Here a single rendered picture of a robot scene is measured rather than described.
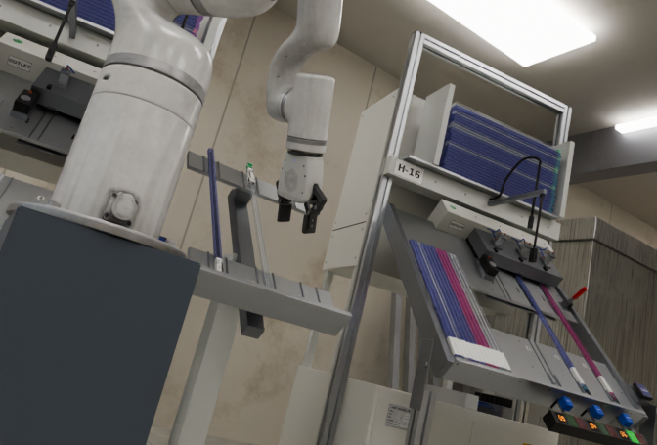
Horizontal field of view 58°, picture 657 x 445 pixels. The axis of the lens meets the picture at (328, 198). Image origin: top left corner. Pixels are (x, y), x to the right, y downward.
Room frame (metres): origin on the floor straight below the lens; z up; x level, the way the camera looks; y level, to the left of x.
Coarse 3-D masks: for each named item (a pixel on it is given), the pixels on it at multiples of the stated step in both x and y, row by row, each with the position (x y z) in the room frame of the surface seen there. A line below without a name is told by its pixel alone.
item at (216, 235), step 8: (208, 152) 1.43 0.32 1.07; (208, 160) 1.41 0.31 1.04; (208, 168) 1.39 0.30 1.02; (216, 184) 1.35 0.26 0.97; (216, 192) 1.33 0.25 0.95; (216, 200) 1.30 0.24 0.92; (216, 208) 1.28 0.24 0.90; (216, 216) 1.27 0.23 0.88; (216, 224) 1.25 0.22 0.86; (216, 232) 1.23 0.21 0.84; (216, 240) 1.21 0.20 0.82; (216, 248) 1.19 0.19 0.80; (216, 256) 1.18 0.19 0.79
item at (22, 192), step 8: (0, 176) 1.24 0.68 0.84; (0, 184) 1.22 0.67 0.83; (8, 184) 1.23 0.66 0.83; (16, 184) 1.25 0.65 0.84; (24, 184) 1.26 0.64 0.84; (0, 192) 1.21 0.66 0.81; (8, 192) 1.22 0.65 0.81; (16, 192) 1.23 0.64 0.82; (24, 192) 1.24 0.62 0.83; (32, 192) 1.25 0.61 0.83; (40, 192) 1.26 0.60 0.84; (48, 192) 1.27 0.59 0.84; (0, 200) 1.19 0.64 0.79; (8, 200) 1.20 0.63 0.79; (16, 200) 1.21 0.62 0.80; (24, 200) 1.22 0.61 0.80; (32, 200) 1.23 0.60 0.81; (40, 200) 1.24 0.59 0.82; (48, 200) 1.25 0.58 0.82; (0, 208) 1.18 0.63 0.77; (0, 216) 1.17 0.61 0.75; (8, 216) 1.17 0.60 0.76; (0, 224) 1.15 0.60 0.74
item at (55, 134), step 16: (0, 80) 1.48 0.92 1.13; (16, 80) 1.51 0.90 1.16; (16, 96) 1.46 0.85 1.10; (0, 112) 1.39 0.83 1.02; (48, 112) 1.48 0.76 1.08; (0, 128) 1.35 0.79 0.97; (16, 128) 1.37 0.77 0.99; (32, 128) 1.40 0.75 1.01; (48, 128) 1.43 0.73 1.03; (64, 128) 1.46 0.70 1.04; (32, 144) 1.43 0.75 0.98; (48, 144) 1.39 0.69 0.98; (64, 144) 1.41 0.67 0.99
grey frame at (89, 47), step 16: (0, 0) 1.48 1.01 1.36; (16, 0) 1.49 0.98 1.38; (0, 16) 1.49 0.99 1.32; (16, 16) 1.50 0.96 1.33; (32, 16) 1.51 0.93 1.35; (48, 16) 1.52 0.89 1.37; (16, 32) 1.55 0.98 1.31; (32, 32) 1.52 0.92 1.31; (48, 32) 1.53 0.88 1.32; (64, 32) 1.54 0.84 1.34; (80, 32) 1.56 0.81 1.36; (64, 48) 1.58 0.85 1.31; (80, 48) 1.56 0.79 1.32; (96, 48) 1.57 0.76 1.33; (96, 64) 1.63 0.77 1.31
